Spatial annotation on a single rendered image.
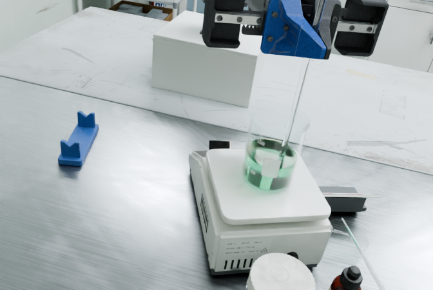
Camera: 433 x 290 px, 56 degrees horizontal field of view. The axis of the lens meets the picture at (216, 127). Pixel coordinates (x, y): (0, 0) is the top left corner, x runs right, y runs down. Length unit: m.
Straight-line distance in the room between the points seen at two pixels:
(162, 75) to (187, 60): 0.06
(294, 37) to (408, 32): 2.54
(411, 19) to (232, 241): 2.57
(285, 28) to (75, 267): 0.33
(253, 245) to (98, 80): 0.51
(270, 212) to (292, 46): 0.17
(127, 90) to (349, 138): 0.42
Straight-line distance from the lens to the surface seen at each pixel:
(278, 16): 0.41
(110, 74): 0.86
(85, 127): 0.67
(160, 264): 0.48
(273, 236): 0.44
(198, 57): 0.76
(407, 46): 2.95
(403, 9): 2.87
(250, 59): 0.74
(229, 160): 0.48
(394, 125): 0.86
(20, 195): 0.58
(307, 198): 0.46
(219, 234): 0.42
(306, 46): 0.38
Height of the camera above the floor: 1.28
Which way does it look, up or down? 32 degrees down
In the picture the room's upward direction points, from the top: 8 degrees clockwise
